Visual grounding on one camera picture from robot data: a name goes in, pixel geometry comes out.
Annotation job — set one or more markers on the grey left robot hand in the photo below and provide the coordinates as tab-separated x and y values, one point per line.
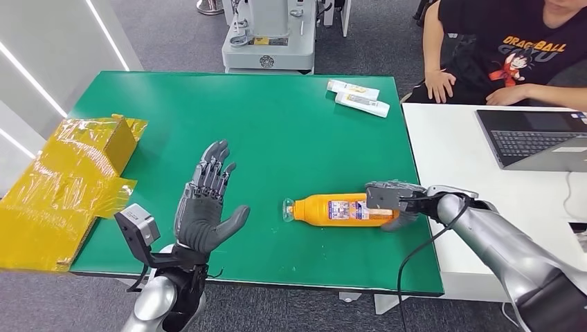
199	224

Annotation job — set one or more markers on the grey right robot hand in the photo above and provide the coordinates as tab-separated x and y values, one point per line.
408	219

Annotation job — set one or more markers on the orange plastic bottle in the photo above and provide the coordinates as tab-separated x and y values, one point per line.
316	210

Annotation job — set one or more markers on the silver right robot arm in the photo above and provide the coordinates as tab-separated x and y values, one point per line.
486	238

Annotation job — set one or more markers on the white desk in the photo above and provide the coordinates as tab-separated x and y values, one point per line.
458	156

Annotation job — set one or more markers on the green top table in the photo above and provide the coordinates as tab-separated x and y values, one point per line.
275	128

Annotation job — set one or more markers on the white cosmetic tube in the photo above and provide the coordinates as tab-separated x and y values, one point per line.
353	89
364	104

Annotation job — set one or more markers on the yellow taped cardboard box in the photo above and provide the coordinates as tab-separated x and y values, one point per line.
59	192

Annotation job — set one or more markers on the grey laptop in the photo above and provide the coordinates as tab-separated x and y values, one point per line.
527	137

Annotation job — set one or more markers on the black white desk device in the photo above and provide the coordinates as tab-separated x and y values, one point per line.
580	229

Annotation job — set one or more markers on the grey white machine base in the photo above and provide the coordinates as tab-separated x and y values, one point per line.
268	50

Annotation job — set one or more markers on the white furniture panel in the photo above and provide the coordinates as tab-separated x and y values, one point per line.
345	16

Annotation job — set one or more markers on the person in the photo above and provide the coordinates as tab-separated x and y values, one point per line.
504	27

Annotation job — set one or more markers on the chrome stand base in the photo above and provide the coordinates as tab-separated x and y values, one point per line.
210	7

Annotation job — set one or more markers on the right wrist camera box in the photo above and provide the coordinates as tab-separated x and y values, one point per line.
383	198

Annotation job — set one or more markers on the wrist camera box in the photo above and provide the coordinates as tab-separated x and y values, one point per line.
137	227
383	198

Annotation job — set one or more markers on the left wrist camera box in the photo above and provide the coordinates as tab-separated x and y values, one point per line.
137	227

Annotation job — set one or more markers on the wall light strip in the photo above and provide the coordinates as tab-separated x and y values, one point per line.
106	34
17	143
34	80

